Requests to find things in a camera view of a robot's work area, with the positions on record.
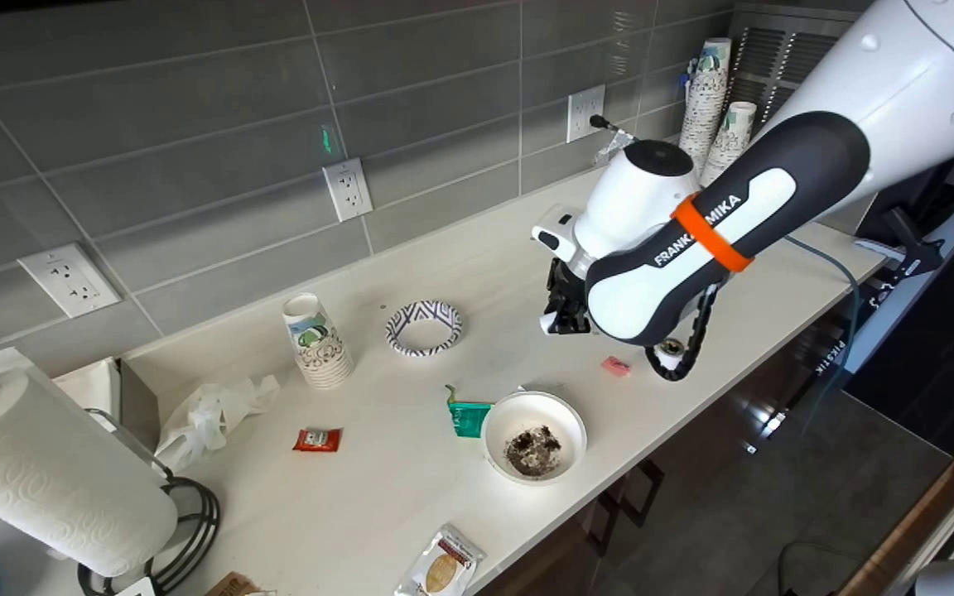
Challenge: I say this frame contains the black wire towel holder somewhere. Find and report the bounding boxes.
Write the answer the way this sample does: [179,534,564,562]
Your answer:
[77,406,224,596]

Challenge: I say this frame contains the paper cup green print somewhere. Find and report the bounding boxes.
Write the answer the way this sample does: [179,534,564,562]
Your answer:
[279,293,354,394]

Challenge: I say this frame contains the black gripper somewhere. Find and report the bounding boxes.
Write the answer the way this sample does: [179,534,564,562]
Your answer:
[545,262,594,339]

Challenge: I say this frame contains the teal green sachet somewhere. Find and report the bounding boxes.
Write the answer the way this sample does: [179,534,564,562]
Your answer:
[440,382,495,443]

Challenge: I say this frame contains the clear snack packet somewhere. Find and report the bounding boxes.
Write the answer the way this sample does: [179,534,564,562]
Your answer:
[389,522,489,596]

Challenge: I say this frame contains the black robot cable conduit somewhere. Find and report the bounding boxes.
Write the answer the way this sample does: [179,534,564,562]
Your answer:
[646,285,725,384]

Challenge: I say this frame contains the tall paper cup stack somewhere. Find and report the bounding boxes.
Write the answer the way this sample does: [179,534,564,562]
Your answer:
[674,33,738,169]

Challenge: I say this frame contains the wide white wall outlet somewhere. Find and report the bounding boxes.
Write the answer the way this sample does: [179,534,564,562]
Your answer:
[564,84,610,147]

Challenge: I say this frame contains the dark coffee grounds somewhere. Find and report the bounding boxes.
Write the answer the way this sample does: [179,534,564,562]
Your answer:
[503,423,567,473]

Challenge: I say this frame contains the white paper towel roll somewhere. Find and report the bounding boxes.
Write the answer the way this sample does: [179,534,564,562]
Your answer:
[0,369,182,581]

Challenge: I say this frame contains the white bowl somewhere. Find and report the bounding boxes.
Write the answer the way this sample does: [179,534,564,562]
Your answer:
[480,386,594,486]

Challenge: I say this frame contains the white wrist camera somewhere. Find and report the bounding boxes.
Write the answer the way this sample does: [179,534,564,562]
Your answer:
[529,218,585,268]

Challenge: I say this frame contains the wooden table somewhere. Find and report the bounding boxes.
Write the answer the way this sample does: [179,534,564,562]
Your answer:
[834,436,954,596]

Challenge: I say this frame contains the crumpled clear plastic bag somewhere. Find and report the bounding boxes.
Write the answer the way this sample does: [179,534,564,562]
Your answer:
[153,372,285,473]

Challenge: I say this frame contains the silver metal box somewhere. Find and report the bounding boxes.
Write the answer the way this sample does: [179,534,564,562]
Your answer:
[48,356,162,452]

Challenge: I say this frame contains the short paper cup stack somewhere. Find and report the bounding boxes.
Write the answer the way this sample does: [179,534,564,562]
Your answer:
[705,95,766,188]

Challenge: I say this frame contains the red sachet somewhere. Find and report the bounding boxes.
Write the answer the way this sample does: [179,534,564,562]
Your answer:
[292,423,349,459]

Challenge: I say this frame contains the orange strap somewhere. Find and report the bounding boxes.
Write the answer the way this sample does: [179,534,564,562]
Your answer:
[670,197,754,277]

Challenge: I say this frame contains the coffee pod green lid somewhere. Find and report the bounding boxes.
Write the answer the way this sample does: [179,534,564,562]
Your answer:
[653,339,690,374]

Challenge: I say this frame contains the brown flat packet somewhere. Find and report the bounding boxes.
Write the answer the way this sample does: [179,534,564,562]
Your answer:
[205,569,271,596]

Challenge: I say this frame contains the black cabinet handle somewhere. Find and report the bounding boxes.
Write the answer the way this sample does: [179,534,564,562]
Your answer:
[619,459,670,531]
[588,489,627,558]

